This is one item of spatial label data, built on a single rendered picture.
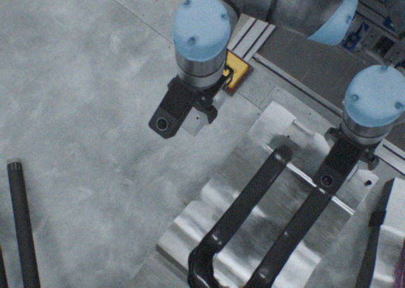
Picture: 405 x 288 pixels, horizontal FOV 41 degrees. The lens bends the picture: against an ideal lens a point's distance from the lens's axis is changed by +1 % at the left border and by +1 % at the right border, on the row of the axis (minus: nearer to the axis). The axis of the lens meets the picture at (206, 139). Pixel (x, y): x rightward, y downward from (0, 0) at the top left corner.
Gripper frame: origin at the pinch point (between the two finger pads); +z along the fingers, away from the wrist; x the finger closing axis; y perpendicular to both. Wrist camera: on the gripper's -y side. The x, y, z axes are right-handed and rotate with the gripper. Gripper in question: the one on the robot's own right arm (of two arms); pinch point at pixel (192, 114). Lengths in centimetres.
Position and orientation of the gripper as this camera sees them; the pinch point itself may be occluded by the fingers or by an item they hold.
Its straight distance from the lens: 103.2
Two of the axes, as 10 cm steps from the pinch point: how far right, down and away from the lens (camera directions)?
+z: -0.2, 2.5, 9.7
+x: -7.8, -6.0, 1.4
